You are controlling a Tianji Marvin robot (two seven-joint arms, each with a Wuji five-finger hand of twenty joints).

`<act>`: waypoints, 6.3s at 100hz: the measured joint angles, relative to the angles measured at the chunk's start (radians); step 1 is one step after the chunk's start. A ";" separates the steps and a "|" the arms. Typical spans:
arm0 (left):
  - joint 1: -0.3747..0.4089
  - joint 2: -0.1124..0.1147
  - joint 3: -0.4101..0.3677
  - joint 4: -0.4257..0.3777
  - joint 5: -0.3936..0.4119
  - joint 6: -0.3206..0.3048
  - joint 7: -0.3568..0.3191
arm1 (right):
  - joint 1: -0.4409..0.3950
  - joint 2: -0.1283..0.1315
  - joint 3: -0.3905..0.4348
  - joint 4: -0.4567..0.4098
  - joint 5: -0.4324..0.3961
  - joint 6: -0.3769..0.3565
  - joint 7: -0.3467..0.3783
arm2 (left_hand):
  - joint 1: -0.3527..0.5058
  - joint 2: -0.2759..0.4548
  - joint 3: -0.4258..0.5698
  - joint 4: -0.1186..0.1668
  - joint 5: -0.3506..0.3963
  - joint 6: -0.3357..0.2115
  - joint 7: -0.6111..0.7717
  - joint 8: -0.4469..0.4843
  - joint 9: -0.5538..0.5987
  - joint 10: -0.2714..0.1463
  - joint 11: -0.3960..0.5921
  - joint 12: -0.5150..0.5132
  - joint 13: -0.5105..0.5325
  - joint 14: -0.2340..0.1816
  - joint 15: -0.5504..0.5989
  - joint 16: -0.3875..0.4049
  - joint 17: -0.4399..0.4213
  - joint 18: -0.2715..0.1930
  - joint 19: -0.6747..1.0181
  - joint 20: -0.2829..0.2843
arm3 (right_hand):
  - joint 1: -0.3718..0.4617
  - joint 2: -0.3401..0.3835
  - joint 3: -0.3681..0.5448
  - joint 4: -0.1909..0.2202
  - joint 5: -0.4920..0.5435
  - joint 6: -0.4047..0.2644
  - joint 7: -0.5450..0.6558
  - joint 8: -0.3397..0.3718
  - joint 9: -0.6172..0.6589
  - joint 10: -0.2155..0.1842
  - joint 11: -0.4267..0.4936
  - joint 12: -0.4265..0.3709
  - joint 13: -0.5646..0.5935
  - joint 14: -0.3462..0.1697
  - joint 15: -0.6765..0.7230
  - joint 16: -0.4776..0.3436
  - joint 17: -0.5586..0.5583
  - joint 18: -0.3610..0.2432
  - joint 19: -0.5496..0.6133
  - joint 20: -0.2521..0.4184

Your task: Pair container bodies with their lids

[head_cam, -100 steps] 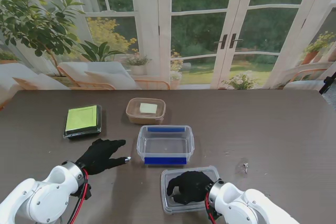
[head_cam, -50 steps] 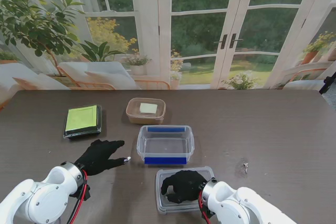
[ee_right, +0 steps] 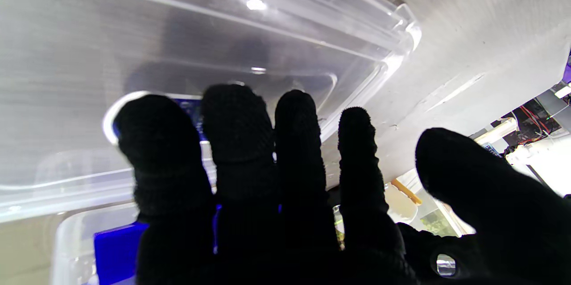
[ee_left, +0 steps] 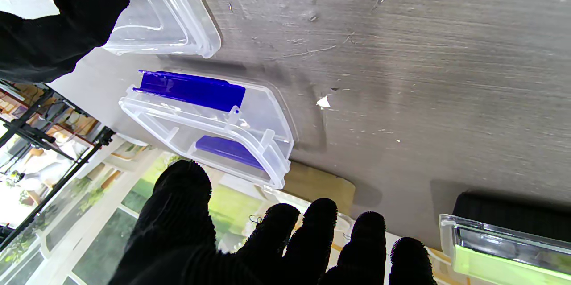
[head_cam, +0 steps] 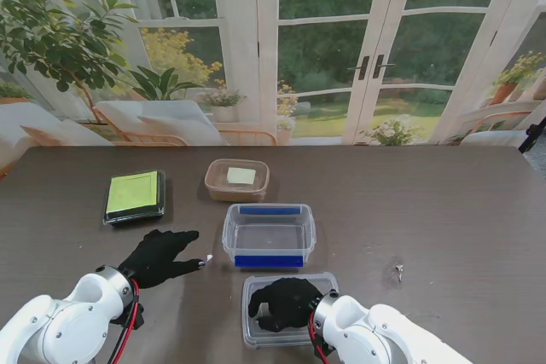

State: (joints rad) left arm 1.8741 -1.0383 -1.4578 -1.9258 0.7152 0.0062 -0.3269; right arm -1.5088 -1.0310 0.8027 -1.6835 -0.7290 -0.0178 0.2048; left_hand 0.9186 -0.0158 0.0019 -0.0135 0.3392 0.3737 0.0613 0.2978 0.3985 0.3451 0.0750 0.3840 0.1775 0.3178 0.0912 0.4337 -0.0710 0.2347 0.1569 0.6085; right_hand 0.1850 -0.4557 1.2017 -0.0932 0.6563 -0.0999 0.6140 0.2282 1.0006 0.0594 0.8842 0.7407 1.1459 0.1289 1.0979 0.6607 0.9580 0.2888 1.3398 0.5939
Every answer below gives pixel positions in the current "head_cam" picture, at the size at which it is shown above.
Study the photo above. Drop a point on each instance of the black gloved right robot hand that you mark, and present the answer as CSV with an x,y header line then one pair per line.
x,y
286,300

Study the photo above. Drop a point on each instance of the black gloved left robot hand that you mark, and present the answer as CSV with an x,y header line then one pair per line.
x,y
158,259

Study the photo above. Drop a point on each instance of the clear lid with blue label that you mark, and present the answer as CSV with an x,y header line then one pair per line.
x,y
251,330

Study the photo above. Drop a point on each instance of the black plastic tray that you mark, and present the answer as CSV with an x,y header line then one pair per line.
x,y
158,193

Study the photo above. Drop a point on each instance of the clear box with blue clips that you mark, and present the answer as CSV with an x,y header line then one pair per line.
x,y
268,236

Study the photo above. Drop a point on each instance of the clear lid with green label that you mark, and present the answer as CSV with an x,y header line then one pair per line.
x,y
132,191

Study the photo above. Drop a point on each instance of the brown kraft paper container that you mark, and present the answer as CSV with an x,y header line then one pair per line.
x,y
232,195

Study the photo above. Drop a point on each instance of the clear lid with white label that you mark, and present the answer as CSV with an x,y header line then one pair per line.
x,y
241,174

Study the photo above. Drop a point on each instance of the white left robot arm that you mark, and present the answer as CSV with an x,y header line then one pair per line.
x,y
55,321

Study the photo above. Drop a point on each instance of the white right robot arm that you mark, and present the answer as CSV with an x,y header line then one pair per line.
x,y
375,330

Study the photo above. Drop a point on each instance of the printed garden backdrop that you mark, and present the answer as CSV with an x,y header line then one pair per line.
x,y
324,40

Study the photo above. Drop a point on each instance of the black tripod stand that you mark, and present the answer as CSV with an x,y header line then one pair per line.
x,y
531,138

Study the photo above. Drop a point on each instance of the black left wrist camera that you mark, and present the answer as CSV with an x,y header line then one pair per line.
x,y
130,317

